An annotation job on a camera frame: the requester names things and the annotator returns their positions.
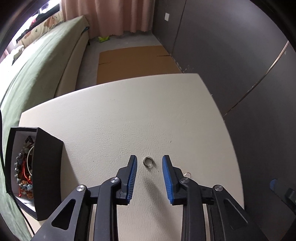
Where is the silver bangle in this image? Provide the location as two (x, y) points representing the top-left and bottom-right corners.
(27, 146), (35, 176)

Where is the grey-blue stone bead bracelet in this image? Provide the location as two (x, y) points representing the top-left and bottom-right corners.
(14, 148), (34, 191)

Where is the brown cardboard sheet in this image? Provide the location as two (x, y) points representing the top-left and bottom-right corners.
(96, 45), (181, 85)

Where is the dark grey wardrobe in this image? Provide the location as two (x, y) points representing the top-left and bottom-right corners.
(152, 1), (295, 240)

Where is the white butterfly brooch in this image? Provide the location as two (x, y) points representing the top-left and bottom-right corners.
(184, 172), (191, 178)

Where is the silver ring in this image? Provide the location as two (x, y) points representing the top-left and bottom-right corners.
(142, 156), (154, 168)

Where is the green blanket bed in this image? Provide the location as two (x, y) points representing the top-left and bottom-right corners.
(0, 15), (90, 241)

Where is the white wall switch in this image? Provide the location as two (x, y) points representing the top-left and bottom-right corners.
(164, 13), (170, 21)

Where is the black jewelry box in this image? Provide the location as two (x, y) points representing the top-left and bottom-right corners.
(4, 127), (64, 221)

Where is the floral pillow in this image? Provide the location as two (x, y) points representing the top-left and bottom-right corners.
(16, 11), (64, 48)

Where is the pink curtain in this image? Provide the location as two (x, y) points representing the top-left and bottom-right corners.
(61, 0), (155, 39)

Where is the green yellow floor item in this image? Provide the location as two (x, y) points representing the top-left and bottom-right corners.
(97, 36), (110, 43)

